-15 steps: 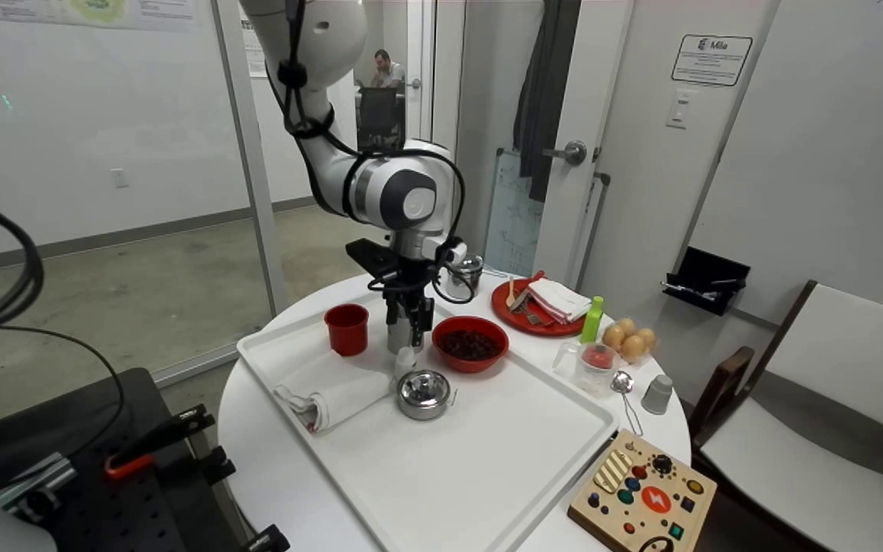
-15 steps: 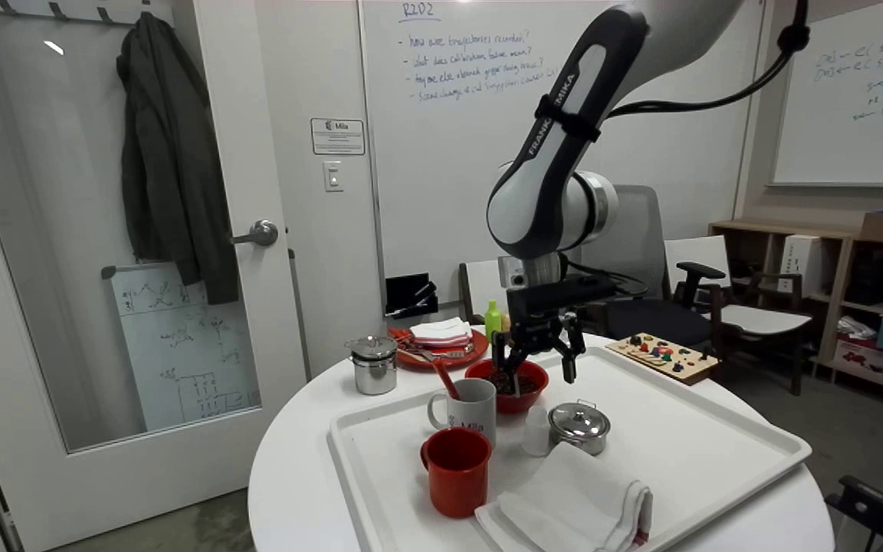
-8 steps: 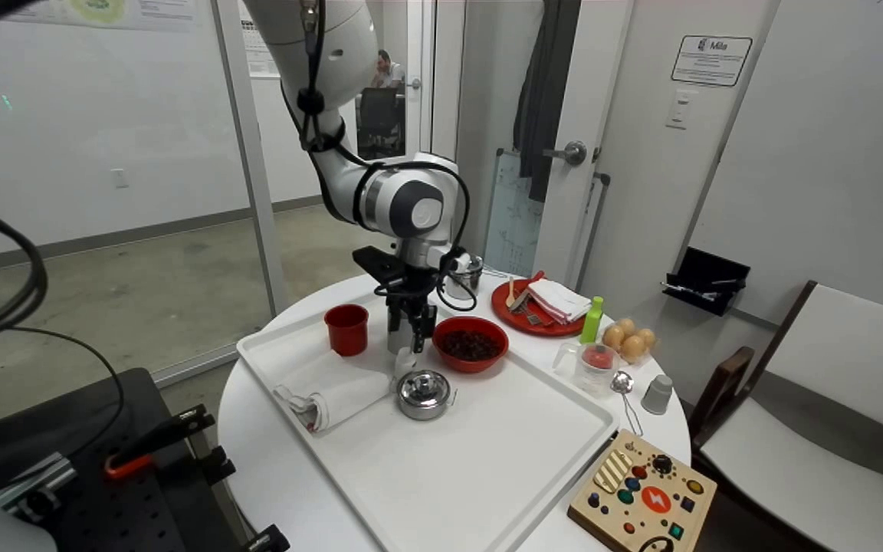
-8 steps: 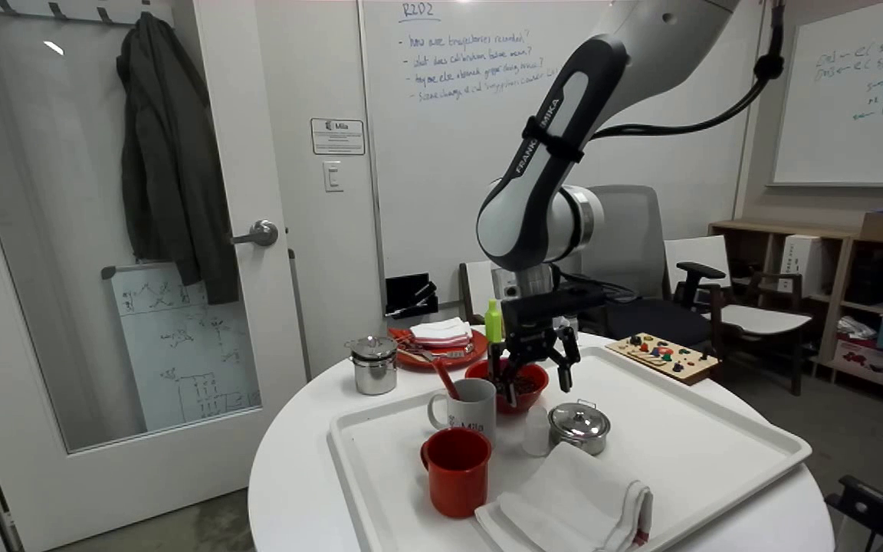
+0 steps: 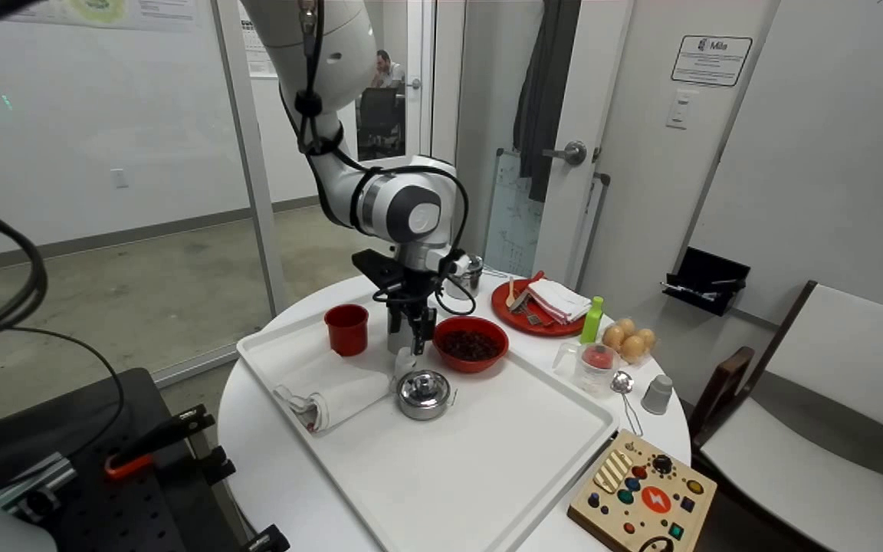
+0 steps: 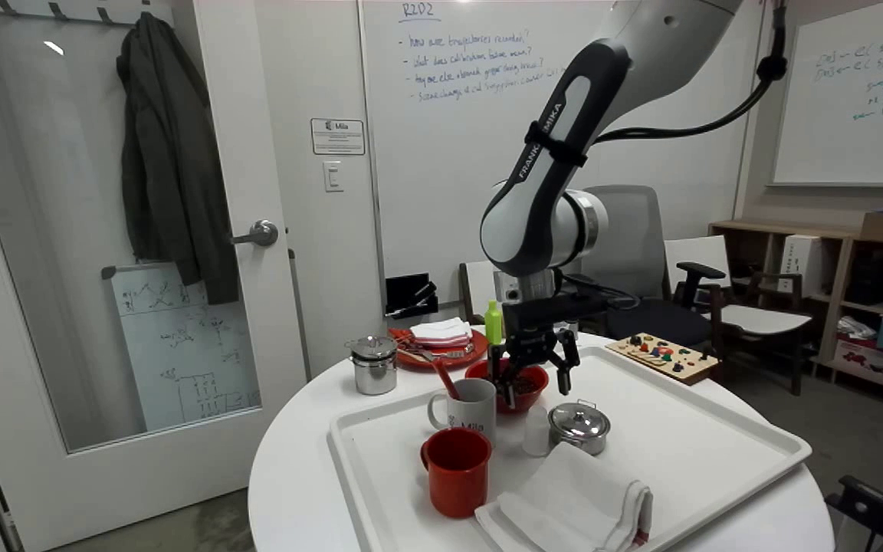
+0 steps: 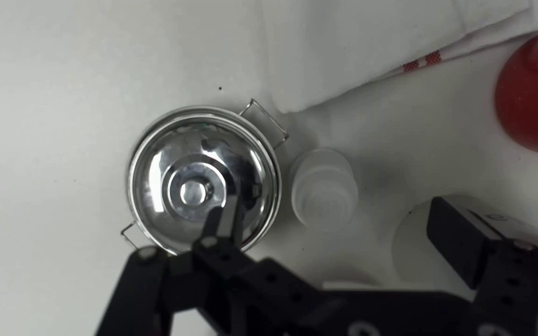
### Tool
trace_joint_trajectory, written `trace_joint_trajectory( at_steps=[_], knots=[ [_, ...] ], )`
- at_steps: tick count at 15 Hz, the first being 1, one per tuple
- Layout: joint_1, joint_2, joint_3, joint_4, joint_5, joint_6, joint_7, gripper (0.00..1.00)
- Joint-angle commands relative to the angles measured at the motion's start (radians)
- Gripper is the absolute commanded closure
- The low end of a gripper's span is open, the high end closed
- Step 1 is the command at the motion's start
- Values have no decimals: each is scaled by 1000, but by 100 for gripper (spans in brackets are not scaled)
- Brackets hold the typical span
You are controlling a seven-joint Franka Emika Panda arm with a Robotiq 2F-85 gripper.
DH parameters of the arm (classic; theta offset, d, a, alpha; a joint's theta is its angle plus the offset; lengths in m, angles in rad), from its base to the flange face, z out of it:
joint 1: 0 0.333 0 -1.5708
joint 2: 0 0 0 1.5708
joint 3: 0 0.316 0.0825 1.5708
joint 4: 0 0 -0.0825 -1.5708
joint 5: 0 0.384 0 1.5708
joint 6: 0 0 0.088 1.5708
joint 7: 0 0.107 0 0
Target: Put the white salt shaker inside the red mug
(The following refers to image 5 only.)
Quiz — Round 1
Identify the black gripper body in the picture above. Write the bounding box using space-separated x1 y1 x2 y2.
386 263 450 323

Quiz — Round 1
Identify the red mug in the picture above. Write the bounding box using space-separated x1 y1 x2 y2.
322 301 375 357

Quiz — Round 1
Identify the small grey shaker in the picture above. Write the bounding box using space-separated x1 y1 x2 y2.
637 372 677 417

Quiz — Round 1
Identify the red bowl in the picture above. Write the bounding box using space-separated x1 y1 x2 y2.
429 314 513 376

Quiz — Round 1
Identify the small steel lidded container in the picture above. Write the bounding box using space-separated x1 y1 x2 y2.
391 363 458 423

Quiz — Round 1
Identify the white folded towel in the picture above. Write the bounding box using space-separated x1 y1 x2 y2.
274 354 396 434

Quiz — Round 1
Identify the red plate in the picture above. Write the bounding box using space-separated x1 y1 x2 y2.
486 271 594 341

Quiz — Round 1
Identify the small leaning whiteboard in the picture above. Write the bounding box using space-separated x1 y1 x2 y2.
482 147 550 279

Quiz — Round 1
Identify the white plastic tray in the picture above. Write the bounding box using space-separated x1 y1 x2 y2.
233 303 619 552

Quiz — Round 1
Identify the white napkin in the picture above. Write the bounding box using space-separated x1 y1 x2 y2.
524 277 594 324

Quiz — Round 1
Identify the green bottle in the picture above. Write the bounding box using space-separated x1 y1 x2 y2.
577 294 606 348

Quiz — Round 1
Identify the clear plastic cup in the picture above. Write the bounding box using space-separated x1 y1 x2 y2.
570 341 623 397

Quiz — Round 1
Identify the metal spoon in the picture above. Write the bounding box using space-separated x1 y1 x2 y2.
609 368 649 437

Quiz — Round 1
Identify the dark hanging coat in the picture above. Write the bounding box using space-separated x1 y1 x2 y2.
510 0 586 205

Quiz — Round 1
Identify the white door with glass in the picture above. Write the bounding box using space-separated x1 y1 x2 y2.
431 0 641 301

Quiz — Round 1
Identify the wooden board with coloured buttons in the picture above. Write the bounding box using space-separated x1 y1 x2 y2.
563 426 719 552

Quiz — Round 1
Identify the white seat wooden chair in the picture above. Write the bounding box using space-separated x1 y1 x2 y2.
687 279 883 552

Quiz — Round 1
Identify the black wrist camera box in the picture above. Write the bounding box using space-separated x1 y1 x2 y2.
350 245 411 301

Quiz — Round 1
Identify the silver door handle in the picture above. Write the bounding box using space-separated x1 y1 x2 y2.
543 140 593 170

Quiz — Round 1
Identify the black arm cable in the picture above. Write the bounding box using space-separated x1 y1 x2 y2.
277 0 477 319

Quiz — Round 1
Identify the glass wall metal frame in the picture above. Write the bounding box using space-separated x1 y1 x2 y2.
207 0 291 323

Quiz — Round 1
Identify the black clamp orange handle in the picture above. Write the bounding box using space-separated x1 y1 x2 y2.
101 402 221 483

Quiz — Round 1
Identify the black wall holder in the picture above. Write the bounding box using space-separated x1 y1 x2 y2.
663 241 754 319

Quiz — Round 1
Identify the white light switch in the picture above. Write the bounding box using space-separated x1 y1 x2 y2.
663 96 694 134

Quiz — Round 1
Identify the white wall sign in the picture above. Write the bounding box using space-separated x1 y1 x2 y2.
668 29 756 91

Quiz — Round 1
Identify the thick black cable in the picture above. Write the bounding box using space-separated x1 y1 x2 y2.
0 198 129 454

